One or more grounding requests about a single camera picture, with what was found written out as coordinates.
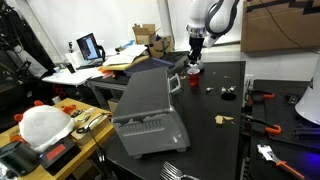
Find red plastic cup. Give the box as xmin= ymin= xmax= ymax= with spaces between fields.
xmin=187 ymin=68 xmax=200 ymax=87

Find large cardboard sheet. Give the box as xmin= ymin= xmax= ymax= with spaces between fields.
xmin=241 ymin=0 xmax=320 ymax=52

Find orange handled clamp lower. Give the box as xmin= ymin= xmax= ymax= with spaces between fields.
xmin=241 ymin=114 xmax=282 ymax=135

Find orange handled clamp upper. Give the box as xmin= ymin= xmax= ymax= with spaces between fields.
xmin=248 ymin=90 xmax=275 ymax=102

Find metal fork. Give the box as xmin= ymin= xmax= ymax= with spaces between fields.
xmin=160 ymin=161 xmax=200 ymax=180

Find grey toaster oven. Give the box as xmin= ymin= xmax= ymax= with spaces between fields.
xmin=111 ymin=67 xmax=190 ymax=159

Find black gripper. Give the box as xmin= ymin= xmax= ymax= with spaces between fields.
xmin=188 ymin=37 xmax=204 ymax=69

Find white paper stack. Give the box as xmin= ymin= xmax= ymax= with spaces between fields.
xmin=103 ymin=45 xmax=147 ymax=66

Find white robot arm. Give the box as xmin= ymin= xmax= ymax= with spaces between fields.
xmin=186 ymin=0 xmax=320 ymax=124

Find black digital scale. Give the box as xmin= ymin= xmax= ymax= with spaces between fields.
xmin=39 ymin=137 xmax=80 ymax=175

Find orange handled clamp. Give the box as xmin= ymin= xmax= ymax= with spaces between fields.
xmin=241 ymin=114 xmax=282 ymax=135
xmin=248 ymin=90 xmax=275 ymax=102
xmin=257 ymin=144 xmax=306 ymax=180

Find laptop with lit screen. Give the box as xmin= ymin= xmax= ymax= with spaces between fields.
xmin=76 ymin=33 xmax=106 ymax=69

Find orange handled clamp front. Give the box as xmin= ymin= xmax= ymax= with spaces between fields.
xmin=257 ymin=144 xmax=306 ymax=180

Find open cardboard box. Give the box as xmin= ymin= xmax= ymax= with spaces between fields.
xmin=132 ymin=24 xmax=174 ymax=58

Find blue plastic bin lid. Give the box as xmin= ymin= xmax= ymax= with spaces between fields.
xmin=124 ymin=58 xmax=174 ymax=76

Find green wrapped candy middle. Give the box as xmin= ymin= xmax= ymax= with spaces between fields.
xmin=221 ymin=87 xmax=227 ymax=94

